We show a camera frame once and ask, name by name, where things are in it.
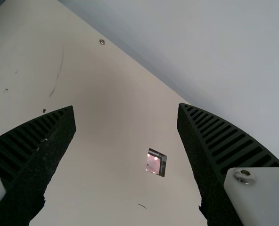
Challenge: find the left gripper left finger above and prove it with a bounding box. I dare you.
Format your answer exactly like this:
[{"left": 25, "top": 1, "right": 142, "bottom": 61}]
[{"left": 0, "top": 105, "right": 77, "bottom": 226}]

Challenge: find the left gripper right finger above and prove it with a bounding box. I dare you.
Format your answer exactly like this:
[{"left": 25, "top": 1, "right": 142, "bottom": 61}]
[{"left": 176, "top": 102, "right": 279, "bottom": 226}]

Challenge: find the small square scanner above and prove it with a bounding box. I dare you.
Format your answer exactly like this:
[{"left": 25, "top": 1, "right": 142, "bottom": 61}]
[{"left": 144, "top": 147, "right": 168, "bottom": 178}]

